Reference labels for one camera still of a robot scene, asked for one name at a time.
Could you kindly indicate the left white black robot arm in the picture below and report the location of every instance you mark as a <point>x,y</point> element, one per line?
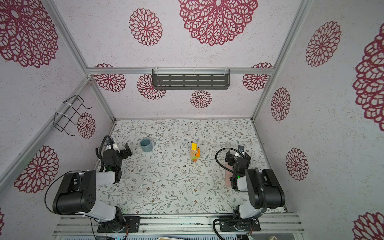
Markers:
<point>77,193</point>

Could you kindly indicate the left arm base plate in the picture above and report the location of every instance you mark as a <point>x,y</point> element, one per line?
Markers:
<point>126,224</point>

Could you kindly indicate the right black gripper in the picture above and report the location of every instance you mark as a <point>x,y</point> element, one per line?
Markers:
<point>230,157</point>

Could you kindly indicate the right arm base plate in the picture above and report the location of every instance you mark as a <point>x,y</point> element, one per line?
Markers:
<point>229,224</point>

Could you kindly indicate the yellow wooden block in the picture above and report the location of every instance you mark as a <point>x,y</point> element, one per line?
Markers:
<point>194,147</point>

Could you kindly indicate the teal ceramic cup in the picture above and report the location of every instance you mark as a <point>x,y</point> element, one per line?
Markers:
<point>146,145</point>

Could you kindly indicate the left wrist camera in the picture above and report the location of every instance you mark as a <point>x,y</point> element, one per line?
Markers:
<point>110,142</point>

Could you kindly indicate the dark grey wall shelf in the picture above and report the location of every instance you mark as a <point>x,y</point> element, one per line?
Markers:
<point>191,81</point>

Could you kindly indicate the natural wood arch block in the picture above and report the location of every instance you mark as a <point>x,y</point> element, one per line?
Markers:
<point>194,153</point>

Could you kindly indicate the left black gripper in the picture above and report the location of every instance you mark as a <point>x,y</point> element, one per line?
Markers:
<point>127,149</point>

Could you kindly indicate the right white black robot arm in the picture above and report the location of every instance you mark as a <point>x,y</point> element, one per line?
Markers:
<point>263,188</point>

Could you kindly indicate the aluminium front rail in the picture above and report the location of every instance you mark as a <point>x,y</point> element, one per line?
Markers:
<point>183,224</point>

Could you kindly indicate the pink sponge block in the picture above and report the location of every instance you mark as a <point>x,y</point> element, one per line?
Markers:
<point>228,179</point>

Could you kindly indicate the black wire wall rack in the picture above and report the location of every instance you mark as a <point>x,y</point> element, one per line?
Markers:
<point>65,117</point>

